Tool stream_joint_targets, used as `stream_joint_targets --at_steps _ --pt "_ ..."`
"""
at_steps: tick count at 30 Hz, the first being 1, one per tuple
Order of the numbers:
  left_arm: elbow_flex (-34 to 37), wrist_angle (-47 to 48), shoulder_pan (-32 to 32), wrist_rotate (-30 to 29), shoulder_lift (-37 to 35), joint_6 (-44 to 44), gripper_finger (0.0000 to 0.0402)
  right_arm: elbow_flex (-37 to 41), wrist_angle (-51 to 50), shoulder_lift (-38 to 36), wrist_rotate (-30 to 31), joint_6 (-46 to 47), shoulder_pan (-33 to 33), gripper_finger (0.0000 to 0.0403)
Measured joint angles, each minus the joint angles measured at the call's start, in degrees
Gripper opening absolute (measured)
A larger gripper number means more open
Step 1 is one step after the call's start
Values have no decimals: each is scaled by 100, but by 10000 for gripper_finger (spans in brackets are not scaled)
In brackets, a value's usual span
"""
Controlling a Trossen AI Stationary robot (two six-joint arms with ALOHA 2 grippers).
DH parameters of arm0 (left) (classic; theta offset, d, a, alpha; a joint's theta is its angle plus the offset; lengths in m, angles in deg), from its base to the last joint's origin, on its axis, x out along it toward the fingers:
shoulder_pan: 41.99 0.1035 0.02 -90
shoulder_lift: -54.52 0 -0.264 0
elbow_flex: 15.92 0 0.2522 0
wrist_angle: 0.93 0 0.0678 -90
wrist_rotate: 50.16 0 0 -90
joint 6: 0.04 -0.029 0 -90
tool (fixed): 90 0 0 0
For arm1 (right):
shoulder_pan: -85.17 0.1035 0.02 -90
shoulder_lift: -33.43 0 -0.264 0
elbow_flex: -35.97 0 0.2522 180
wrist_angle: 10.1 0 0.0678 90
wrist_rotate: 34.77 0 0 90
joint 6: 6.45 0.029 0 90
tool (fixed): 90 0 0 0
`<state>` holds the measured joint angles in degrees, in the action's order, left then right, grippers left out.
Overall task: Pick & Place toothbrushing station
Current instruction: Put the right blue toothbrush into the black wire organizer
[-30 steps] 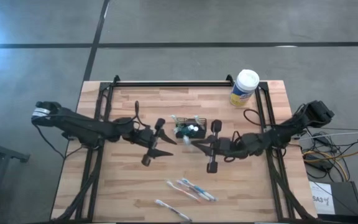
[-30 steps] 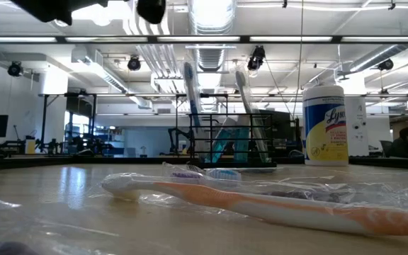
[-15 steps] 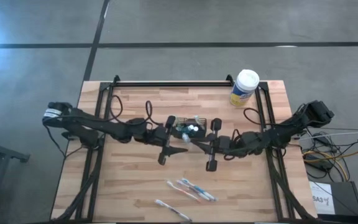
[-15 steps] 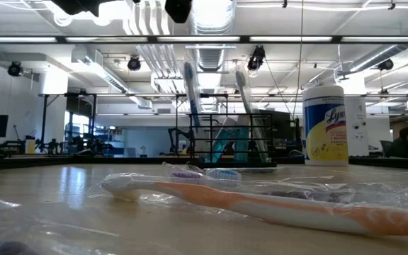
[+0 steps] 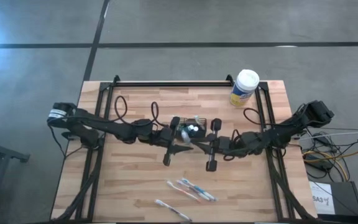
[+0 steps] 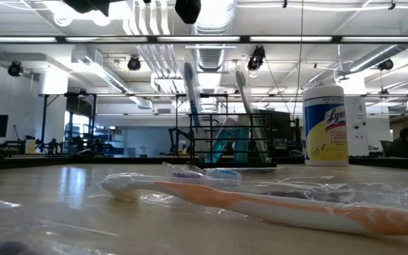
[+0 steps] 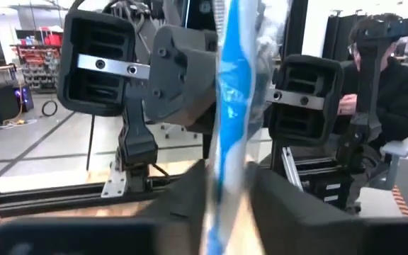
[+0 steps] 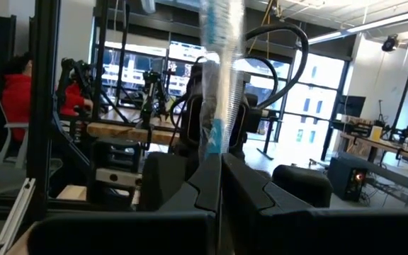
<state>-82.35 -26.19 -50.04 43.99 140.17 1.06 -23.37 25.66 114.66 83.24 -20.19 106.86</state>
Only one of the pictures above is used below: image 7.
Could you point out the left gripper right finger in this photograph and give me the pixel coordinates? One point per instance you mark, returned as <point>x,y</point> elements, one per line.
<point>314,230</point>

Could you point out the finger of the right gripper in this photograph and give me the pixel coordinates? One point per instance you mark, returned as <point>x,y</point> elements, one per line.
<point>182,74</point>
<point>261,113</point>

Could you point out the person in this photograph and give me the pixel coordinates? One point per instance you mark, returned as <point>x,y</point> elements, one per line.
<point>399,99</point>

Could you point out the silver aluminium extrusion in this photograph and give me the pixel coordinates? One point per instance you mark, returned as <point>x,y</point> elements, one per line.
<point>290,166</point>

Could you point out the grey metal mounting plate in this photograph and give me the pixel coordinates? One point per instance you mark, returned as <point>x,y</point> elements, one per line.
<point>113,184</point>

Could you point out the person's hand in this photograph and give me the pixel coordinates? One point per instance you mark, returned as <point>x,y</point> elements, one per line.
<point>347,104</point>

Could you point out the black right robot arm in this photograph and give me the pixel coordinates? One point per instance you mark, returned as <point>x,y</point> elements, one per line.
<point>136,141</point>

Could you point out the red storage shelf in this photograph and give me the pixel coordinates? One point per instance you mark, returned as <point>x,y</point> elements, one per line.
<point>41,56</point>

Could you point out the black computer tower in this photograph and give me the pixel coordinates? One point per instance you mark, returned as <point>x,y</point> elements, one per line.
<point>23,99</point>

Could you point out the black labelled box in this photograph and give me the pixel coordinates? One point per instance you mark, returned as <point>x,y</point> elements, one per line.
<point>331,191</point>

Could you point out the grey stool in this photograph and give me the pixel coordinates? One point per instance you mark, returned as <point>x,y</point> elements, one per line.
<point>400,147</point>

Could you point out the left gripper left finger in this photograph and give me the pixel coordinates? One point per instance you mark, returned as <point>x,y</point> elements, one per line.
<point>119,237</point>

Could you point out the black partition panel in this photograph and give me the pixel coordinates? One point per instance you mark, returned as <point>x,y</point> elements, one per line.
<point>338,35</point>

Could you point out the blue white toothbrush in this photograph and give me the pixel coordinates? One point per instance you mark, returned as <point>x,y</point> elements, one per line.
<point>234,88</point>

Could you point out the white chair base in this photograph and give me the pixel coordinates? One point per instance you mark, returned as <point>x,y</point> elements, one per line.
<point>175,129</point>

